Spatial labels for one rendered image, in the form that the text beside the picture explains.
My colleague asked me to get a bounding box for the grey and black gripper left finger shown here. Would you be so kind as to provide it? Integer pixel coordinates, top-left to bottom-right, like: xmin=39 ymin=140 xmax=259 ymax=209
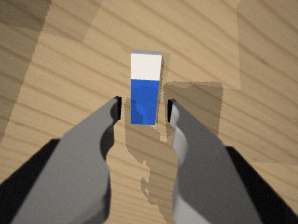
xmin=0 ymin=96 xmax=122 ymax=224

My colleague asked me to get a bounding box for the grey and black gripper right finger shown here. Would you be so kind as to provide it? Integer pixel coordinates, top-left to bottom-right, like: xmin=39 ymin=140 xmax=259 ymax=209
xmin=168 ymin=99 xmax=298 ymax=224

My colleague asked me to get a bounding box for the white and blue eraser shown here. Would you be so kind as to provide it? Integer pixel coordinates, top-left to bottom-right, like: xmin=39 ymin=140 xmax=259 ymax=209
xmin=131 ymin=49 xmax=162 ymax=125

